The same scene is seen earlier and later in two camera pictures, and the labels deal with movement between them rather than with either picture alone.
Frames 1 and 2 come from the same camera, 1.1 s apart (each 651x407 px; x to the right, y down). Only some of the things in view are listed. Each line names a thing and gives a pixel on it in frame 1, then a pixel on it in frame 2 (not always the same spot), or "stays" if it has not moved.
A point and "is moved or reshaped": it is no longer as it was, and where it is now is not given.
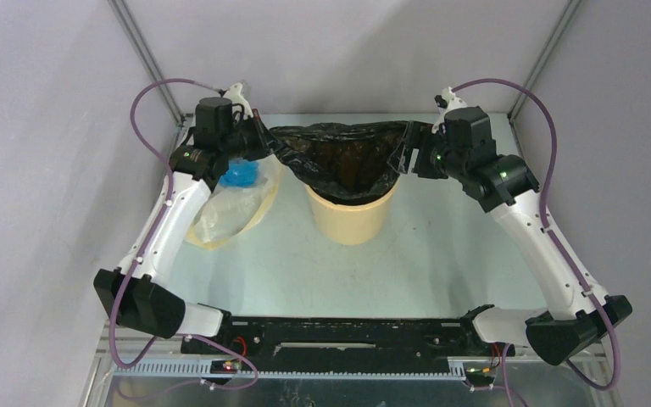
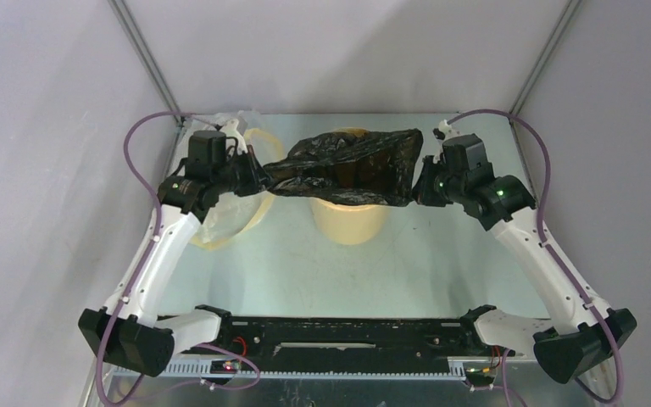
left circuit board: x=225 y=367 stays
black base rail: x=310 y=341 stays
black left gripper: x=264 y=137 to x=258 y=180
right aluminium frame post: x=531 y=79 stays
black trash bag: x=344 y=162 is moved or reshaped
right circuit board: x=480 y=376 stays
